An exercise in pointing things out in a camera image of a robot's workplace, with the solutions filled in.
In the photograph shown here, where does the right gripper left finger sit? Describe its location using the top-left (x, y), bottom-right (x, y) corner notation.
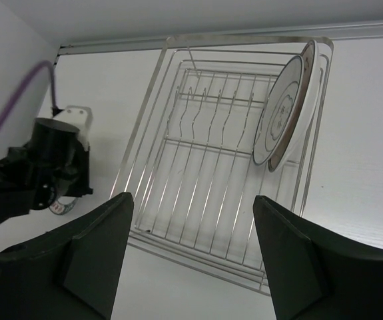
top-left (0, 193), bottom-right (134, 319)

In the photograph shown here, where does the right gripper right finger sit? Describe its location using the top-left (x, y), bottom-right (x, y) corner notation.
top-left (252, 195), bottom-right (383, 319)

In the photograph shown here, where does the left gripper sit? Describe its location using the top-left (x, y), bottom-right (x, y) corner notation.
top-left (7, 117), bottom-right (93, 210)

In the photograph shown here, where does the teal rimmed plate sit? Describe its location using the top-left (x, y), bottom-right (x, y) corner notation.
top-left (49, 197), bottom-right (79, 215)

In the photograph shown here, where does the black rimmed white plate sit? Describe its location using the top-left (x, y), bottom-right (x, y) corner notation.
top-left (252, 55), bottom-right (304, 166)

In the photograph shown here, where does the orange sunburst plate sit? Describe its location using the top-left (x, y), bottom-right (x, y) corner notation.
top-left (268, 40), bottom-right (321, 173)

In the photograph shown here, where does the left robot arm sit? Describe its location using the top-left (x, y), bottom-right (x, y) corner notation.
top-left (0, 118), bottom-right (93, 224)

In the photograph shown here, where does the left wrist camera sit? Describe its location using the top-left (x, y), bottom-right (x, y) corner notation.
top-left (54, 105), bottom-right (93, 151)

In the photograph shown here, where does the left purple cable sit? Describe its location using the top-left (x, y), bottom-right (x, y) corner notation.
top-left (0, 60), bottom-right (61, 161)

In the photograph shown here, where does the wire dish rack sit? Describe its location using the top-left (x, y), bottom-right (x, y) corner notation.
top-left (113, 35), bottom-right (334, 295)

